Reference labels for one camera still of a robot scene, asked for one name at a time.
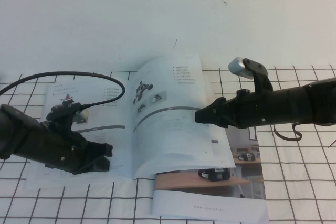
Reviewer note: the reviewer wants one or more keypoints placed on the camera black mount bracket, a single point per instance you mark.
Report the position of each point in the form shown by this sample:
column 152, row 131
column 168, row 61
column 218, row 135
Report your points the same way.
column 260, row 77
column 61, row 116

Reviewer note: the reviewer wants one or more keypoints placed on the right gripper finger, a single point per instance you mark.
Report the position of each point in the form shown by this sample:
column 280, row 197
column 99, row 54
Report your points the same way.
column 216, row 105
column 210, row 117

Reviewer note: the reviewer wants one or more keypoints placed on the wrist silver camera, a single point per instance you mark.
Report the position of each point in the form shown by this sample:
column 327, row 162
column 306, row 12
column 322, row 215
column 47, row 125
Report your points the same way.
column 236, row 67
column 83, row 113

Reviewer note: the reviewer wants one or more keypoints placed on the left camera black mount bracket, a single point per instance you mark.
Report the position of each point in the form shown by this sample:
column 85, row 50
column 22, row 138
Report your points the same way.
column 61, row 116

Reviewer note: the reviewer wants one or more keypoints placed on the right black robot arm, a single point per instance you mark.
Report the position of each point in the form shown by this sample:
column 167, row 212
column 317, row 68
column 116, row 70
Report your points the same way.
column 302, row 106

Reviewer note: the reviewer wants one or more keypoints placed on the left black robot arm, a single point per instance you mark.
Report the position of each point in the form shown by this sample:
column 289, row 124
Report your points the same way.
column 18, row 134

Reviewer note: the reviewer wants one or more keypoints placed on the right camera black mount bracket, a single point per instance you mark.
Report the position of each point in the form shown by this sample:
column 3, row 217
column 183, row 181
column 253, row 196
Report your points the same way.
column 260, row 77

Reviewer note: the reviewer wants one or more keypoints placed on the closed brochure with photo cover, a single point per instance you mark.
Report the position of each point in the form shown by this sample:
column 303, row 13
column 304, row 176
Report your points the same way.
column 210, row 203

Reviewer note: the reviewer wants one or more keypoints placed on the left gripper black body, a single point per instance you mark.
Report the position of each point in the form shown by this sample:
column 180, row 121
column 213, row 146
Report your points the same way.
column 63, row 150

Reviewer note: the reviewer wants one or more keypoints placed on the thin dark zip tie tail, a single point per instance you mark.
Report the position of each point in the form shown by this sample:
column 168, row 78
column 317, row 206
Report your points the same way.
column 332, row 144

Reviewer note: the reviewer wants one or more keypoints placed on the white product manual book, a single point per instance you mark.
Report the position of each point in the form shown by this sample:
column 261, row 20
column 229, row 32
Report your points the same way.
column 168, row 142

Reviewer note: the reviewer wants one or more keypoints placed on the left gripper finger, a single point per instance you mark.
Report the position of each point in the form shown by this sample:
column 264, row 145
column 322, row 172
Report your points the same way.
column 101, row 150
column 97, row 165

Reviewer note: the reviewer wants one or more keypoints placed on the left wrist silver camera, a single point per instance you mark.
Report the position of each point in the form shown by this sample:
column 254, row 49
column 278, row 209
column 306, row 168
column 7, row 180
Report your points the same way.
column 83, row 113

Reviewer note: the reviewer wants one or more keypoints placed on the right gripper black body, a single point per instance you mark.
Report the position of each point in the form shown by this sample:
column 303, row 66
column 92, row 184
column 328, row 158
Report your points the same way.
column 249, row 110

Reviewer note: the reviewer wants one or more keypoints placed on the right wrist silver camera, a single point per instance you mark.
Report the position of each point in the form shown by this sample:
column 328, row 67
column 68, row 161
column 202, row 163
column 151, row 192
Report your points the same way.
column 236, row 67

